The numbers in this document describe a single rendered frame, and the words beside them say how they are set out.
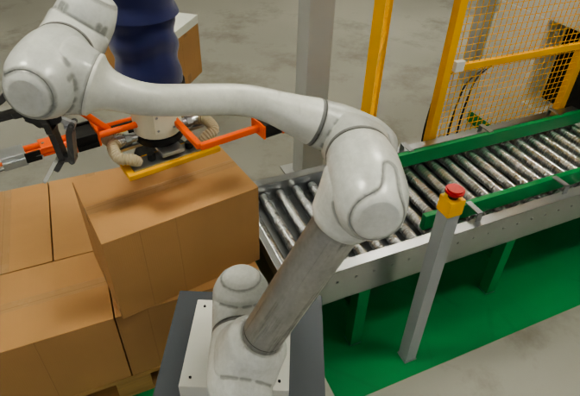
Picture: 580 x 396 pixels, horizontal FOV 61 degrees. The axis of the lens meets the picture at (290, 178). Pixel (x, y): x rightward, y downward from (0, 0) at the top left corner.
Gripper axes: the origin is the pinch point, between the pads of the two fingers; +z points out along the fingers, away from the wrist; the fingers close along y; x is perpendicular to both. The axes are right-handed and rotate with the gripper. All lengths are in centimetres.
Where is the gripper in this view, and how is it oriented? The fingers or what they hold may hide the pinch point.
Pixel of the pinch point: (15, 160)
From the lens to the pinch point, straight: 116.5
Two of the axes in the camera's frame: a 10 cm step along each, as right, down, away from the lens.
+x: 0.6, 5.9, -8.1
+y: -8.1, -4.5, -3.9
